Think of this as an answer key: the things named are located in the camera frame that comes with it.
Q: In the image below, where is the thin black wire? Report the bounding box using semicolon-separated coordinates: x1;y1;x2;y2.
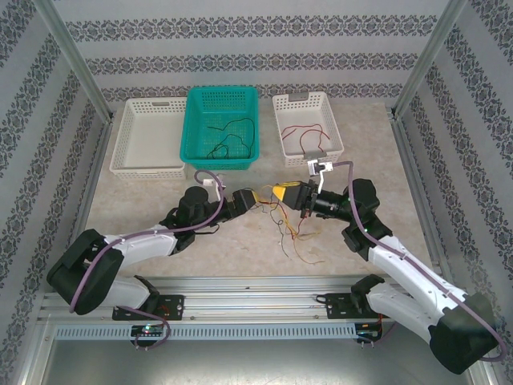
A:
269;200;294;258
207;133;252;160
207;117;257;156

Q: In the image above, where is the slotted grey cable duct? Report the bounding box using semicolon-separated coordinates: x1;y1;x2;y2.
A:
54;323;357;340

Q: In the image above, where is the aluminium side rail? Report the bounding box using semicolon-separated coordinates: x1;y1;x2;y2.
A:
389;115;456;289
54;118;117;294

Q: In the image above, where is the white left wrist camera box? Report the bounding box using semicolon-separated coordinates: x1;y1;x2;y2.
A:
202;176;226;201

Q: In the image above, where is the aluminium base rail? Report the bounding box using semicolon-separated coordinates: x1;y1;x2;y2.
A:
39;274;474;322

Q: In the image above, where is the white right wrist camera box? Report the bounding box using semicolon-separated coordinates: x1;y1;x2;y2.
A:
306;159;334;193

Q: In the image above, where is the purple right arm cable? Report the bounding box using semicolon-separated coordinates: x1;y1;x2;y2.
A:
331;160;508;362

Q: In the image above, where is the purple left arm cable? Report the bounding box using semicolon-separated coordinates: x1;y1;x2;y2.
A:
68;169;224;351

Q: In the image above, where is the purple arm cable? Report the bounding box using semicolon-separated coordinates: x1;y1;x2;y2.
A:
331;160;508;362
68;169;224;351

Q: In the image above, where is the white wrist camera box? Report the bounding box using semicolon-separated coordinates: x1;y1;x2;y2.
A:
202;176;226;201
306;159;334;193

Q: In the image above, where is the large white plastic basket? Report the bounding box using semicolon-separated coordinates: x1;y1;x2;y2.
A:
110;97;189;180

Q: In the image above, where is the aluminium frame post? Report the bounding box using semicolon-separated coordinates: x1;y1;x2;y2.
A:
390;0;474;120
34;0;117;121

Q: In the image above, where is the white basket with grey handles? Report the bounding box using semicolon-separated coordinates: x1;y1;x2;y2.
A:
272;91;345;168

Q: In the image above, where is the teal plastic basket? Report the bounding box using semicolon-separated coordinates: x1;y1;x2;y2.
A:
178;87;261;172

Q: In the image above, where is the grey metal panel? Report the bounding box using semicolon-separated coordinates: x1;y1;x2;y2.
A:
23;338;494;385

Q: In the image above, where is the thin red wire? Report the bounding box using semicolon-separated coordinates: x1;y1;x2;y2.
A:
281;123;324;140
299;128;333;153

